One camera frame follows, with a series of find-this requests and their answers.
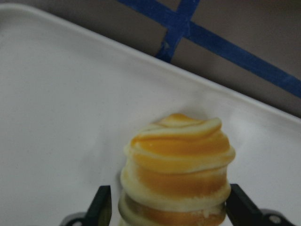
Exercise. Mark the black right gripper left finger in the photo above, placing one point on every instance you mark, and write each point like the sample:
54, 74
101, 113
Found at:
99, 211

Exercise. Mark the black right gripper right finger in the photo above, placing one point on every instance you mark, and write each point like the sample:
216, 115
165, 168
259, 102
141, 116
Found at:
241, 210

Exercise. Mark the orange swirl bread roll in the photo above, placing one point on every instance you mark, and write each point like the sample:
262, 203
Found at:
176, 174

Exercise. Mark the white rectangular tray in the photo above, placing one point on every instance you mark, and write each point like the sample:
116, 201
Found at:
70, 99

